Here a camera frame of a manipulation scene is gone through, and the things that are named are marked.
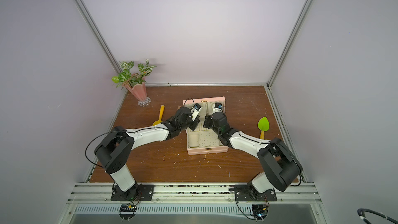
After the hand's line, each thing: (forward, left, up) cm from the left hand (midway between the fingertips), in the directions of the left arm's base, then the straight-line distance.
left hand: (200, 115), depth 90 cm
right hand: (0, -5, +3) cm, 5 cm away
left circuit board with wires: (-46, +33, -14) cm, 58 cm away
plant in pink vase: (+19, +41, +9) cm, 46 cm away
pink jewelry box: (-14, -1, -4) cm, 15 cm away
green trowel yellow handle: (+1, -41, -11) cm, 42 cm away
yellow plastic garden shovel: (+7, +27, -10) cm, 29 cm away
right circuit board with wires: (-44, -29, -14) cm, 55 cm away
